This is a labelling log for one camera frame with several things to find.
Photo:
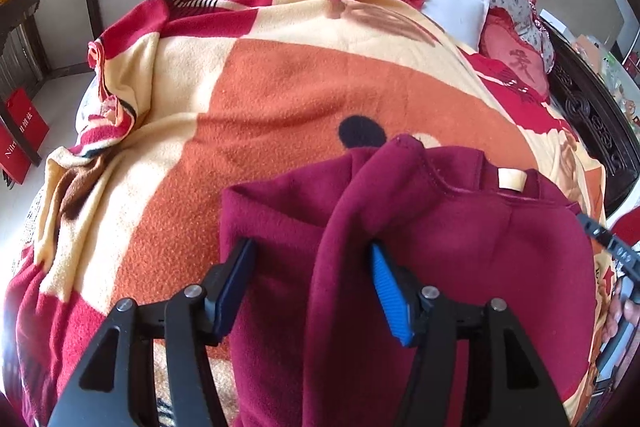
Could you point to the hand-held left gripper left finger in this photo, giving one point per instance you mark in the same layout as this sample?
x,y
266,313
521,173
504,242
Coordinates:
x,y
232,292

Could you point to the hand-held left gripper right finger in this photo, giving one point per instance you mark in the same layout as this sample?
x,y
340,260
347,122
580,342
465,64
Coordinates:
x,y
387,292

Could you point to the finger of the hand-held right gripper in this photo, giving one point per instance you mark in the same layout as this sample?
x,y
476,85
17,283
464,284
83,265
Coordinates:
x,y
612,247

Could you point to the maroon fleece top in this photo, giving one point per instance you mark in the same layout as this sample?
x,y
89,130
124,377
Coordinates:
x,y
450,257

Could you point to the person's right hand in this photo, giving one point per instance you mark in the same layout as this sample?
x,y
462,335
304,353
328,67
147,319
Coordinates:
x,y
627,307

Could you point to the dark wooden headboard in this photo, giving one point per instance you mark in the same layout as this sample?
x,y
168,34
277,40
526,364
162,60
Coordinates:
x,y
590,107

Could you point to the checkered fleece blanket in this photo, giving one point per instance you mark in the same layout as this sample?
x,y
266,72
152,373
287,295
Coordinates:
x,y
250,82

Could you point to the small red heart pillow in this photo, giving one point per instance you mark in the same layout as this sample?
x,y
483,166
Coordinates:
x,y
515,57

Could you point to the white pillow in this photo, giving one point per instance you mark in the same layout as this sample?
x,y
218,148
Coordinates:
x,y
455,7

